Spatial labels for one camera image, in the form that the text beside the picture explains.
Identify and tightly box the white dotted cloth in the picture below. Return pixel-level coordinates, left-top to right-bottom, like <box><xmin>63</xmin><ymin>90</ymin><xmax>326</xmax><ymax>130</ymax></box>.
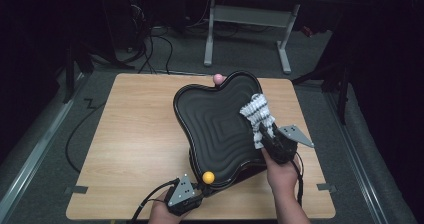
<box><xmin>239</xmin><ymin>93</ymin><xmax>277</xmax><ymax>150</ymax></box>

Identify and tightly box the hand-held gripper cable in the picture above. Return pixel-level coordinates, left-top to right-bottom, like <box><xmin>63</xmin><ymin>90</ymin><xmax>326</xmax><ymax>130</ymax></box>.
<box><xmin>129</xmin><ymin>178</ymin><xmax>181</xmax><ymax>224</ymax></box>
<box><xmin>289</xmin><ymin>152</ymin><xmax>305</xmax><ymax>207</ymax></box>

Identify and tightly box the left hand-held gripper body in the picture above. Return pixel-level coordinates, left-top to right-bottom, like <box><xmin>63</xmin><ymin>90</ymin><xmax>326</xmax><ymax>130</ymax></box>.
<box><xmin>165</xmin><ymin>173</ymin><xmax>204</xmax><ymax>217</ymax></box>

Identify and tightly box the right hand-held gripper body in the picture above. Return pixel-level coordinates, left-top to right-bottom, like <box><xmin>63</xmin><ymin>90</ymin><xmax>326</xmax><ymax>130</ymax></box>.
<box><xmin>261</xmin><ymin>124</ymin><xmax>315</xmax><ymax>165</ymax></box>

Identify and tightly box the black cable bundle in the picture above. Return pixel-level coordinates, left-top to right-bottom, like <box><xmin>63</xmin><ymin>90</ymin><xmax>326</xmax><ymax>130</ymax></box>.
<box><xmin>128</xmin><ymin>0</ymin><xmax>174</xmax><ymax>75</ymax></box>

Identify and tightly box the right hand-held gripper cable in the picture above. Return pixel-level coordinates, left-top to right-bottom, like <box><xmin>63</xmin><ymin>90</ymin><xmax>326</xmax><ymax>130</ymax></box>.
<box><xmin>289</xmin><ymin>152</ymin><xmax>305</xmax><ymax>207</ymax></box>

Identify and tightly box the person's left hand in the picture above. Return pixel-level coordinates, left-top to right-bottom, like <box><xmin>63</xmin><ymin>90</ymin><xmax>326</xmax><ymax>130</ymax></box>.
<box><xmin>148</xmin><ymin>189</ymin><xmax>194</xmax><ymax>224</ymax></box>

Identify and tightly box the black metal stand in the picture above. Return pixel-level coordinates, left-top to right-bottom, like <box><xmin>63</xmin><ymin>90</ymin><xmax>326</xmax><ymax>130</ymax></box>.
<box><xmin>63</xmin><ymin>43</ymin><xmax>94</xmax><ymax>104</ymax></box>
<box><xmin>291</xmin><ymin>63</ymin><xmax>351</xmax><ymax>125</ymax></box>

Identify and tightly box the black computer tower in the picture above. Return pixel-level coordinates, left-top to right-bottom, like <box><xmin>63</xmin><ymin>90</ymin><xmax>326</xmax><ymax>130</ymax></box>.
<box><xmin>114</xmin><ymin>0</ymin><xmax>151</xmax><ymax>52</ymax></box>

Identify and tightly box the left hand-held gripper cable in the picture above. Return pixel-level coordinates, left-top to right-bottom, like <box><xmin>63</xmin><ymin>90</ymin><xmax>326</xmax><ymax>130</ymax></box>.
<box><xmin>129</xmin><ymin>178</ymin><xmax>181</xmax><ymax>224</ymax></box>

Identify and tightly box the black wavy tray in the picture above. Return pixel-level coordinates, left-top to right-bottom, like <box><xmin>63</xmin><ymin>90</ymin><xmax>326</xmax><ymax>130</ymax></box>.
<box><xmin>172</xmin><ymin>69</ymin><xmax>283</xmax><ymax>198</ymax></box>

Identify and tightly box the person's right hand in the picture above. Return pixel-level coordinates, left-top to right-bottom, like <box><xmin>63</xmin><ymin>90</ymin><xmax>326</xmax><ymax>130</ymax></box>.
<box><xmin>261</xmin><ymin>147</ymin><xmax>302</xmax><ymax>194</ymax></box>

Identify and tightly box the desk with grey metal legs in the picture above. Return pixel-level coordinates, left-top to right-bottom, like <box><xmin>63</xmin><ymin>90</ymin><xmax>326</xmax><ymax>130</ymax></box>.
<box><xmin>203</xmin><ymin>0</ymin><xmax>344</xmax><ymax>75</ymax></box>

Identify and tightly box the grey metal floor rail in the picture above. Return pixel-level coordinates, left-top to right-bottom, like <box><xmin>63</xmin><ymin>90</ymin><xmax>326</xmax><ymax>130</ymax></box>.
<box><xmin>0</xmin><ymin>72</ymin><xmax>86</xmax><ymax>218</ymax></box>
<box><xmin>324</xmin><ymin>90</ymin><xmax>389</xmax><ymax>224</ymax></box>

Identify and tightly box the thin black floor cable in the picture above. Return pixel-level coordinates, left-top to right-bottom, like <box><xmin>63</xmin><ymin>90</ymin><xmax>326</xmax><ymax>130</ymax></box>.
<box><xmin>65</xmin><ymin>98</ymin><xmax>108</xmax><ymax>174</ymax></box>

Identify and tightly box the small red object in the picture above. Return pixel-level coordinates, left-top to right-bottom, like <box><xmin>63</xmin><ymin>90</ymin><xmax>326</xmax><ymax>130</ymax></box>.
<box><xmin>300</xmin><ymin>25</ymin><xmax>316</xmax><ymax>38</ymax></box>

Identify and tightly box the grey tape piece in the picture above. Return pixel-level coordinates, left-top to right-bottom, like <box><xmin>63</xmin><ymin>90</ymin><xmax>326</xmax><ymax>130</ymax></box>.
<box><xmin>64</xmin><ymin>185</ymin><xmax>88</xmax><ymax>195</ymax></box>
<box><xmin>316</xmin><ymin>182</ymin><xmax>338</xmax><ymax>192</ymax></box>

